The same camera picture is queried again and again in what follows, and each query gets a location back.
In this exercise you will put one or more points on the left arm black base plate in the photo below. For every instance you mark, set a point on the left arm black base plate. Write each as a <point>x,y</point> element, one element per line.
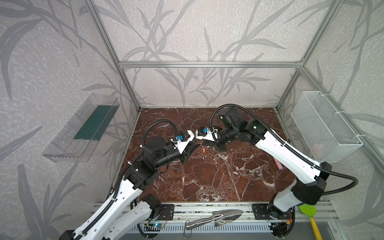
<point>166,212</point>

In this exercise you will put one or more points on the green circuit board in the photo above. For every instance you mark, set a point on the green circuit board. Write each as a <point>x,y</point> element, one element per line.
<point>155,227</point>

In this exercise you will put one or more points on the white wire mesh basket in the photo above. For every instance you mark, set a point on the white wire mesh basket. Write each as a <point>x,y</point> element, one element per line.
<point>320,122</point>

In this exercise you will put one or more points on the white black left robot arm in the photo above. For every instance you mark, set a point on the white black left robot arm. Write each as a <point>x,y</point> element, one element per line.
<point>118,214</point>

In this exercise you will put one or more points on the green sponge pad in bin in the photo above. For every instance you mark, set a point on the green sponge pad in bin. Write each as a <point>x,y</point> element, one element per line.
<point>95,126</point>

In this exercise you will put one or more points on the purple pink toy rake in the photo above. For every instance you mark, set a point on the purple pink toy rake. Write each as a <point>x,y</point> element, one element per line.
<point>279,165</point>

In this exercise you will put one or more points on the pink object in basket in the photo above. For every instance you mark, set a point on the pink object in basket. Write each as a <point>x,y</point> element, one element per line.
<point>318,150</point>

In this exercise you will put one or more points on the silver metal garden trowel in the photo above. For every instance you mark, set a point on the silver metal garden trowel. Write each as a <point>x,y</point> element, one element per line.
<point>220,218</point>

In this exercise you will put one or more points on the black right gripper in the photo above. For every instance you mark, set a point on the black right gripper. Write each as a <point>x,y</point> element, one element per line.
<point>216,142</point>

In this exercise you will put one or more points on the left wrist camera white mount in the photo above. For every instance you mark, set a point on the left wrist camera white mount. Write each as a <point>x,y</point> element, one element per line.
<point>183,141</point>

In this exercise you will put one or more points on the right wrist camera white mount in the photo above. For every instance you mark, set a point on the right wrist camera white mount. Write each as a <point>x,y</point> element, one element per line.
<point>209,134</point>

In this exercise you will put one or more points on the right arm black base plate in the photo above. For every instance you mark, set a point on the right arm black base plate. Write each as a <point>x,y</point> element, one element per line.
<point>260,211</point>

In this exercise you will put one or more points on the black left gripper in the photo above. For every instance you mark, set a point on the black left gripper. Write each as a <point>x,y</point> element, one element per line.
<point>184,154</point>

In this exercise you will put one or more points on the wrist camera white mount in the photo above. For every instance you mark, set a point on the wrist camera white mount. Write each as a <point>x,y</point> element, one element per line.
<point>209,134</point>
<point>183,141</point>

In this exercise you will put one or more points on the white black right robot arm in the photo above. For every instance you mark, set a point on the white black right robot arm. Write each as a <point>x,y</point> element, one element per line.
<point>241,124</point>

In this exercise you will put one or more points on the clear plastic wall bin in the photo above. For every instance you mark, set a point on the clear plastic wall bin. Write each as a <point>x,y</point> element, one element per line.
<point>64,148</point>

